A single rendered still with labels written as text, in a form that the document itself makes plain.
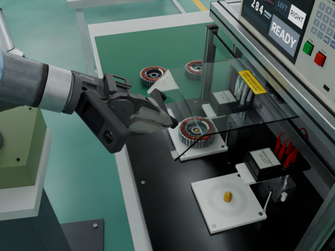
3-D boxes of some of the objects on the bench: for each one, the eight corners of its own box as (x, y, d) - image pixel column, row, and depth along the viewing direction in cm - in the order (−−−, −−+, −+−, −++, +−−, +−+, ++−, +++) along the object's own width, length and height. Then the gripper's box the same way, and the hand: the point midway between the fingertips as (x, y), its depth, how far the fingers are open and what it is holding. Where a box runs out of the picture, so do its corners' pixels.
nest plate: (180, 161, 94) (181, 158, 93) (167, 127, 104) (167, 125, 103) (227, 151, 96) (228, 148, 96) (209, 119, 107) (210, 117, 106)
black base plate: (166, 309, 66) (166, 306, 65) (118, 116, 112) (117, 112, 110) (355, 251, 76) (359, 246, 74) (240, 95, 121) (241, 90, 119)
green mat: (111, 114, 113) (111, 113, 112) (94, 37, 156) (93, 36, 156) (337, 74, 131) (337, 74, 131) (265, 15, 174) (265, 15, 174)
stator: (188, 153, 94) (189, 145, 92) (173, 130, 102) (173, 121, 99) (221, 142, 97) (222, 134, 95) (203, 120, 105) (204, 112, 102)
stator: (145, 91, 122) (145, 83, 120) (136, 76, 130) (136, 68, 127) (172, 84, 125) (172, 76, 123) (162, 70, 133) (161, 62, 131)
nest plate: (210, 234, 76) (211, 231, 76) (190, 185, 87) (191, 183, 86) (266, 219, 79) (267, 216, 79) (240, 174, 90) (241, 171, 89)
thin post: (261, 217, 80) (270, 194, 73) (258, 212, 81) (267, 188, 74) (267, 216, 80) (276, 192, 73) (264, 210, 81) (273, 187, 74)
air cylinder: (274, 202, 83) (279, 190, 79) (260, 181, 88) (264, 168, 84) (291, 198, 84) (297, 186, 80) (276, 177, 89) (281, 164, 85)
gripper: (75, 56, 56) (173, 89, 67) (59, 96, 60) (154, 120, 71) (78, 83, 50) (186, 114, 60) (60, 125, 54) (163, 147, 65)
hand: (167, 125), depth 63 cm, fingers closed, pressing on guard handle
